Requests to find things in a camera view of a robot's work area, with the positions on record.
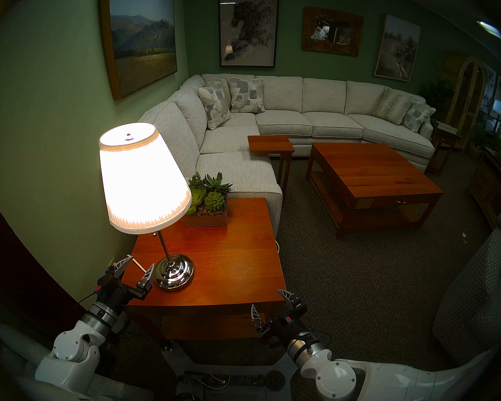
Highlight black framed horse artwork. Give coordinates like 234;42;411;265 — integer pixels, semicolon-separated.
218;0;280;68

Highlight cream sectional sofa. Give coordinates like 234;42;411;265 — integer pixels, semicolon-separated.
138;74;437;238

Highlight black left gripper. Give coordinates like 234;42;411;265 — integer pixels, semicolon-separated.
95;255;156;316

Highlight arched wooden display cabinet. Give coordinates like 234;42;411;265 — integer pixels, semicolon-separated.
440;53;487;150

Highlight grey patchwork throw pillow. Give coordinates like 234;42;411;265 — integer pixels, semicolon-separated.
402;100;436;133
229;77;266;114
197;82;231;130

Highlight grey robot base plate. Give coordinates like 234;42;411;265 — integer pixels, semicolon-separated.
161;340;299;401

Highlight dotted grey armchair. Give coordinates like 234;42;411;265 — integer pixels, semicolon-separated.
433;209;501;355

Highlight succulent plants in planter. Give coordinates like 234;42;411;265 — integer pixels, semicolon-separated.
183;172;233;227

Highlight striped beige throw pillow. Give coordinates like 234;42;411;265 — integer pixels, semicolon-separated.
372;88;414;126
205;77;233;110

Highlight white shade chrome table lamp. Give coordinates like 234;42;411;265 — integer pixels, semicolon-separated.
99;122;195;292

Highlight framed tree landscape painting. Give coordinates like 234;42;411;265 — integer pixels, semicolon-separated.
374;14;422;82

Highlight dark wooden end table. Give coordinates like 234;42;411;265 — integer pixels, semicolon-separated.
427;120;463;176

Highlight wooden console cabinet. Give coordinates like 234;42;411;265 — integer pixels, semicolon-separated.
468;147;501;229

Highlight large wooden coffee table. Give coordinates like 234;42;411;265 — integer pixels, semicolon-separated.
306;142;444;239

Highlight small wooden side table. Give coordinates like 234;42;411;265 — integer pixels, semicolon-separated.
247;135;296;196

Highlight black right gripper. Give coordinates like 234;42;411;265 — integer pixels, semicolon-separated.
250;289;314;347

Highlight rustic wood framed mirror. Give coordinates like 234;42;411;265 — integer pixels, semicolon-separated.
301;6;364;57

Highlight ceiling light fixture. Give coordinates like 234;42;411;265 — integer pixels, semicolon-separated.
477;20;501;41

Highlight framed mountain landscape painting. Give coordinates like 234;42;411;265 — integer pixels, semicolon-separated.
100;0;178;101

